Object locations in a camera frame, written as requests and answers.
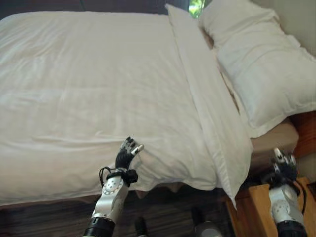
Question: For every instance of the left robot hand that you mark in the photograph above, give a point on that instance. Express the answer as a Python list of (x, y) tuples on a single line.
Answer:
[(122, 156)]

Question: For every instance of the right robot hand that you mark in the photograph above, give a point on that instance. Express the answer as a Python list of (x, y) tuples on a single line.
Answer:
[(284, 165)]

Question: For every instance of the white duvet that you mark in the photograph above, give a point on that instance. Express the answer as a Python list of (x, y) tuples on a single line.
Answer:
[(103, 98)]

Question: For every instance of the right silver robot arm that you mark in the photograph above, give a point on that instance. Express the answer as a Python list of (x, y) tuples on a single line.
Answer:
[(286, 207)]

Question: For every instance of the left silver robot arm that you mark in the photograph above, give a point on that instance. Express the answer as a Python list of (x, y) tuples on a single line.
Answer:
[(108, 200)]

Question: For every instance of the dark wooden headboard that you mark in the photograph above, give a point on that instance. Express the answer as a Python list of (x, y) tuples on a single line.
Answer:
[(306, 133)]

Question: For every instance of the wooden bedside table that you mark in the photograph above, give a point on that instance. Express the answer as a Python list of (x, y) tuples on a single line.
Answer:
[(256, 209)]

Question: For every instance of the robot dark left foot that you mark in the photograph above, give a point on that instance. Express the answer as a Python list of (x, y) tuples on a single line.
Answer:
[(140, 226)]

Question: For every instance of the robot silver right leg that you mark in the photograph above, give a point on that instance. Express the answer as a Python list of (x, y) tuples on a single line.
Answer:
[(205, 226)]

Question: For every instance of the large white pillow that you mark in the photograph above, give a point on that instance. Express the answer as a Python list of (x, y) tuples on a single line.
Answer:
[(261, 64)]

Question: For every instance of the window with green view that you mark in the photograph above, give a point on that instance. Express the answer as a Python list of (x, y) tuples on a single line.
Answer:
[(196, 7)]

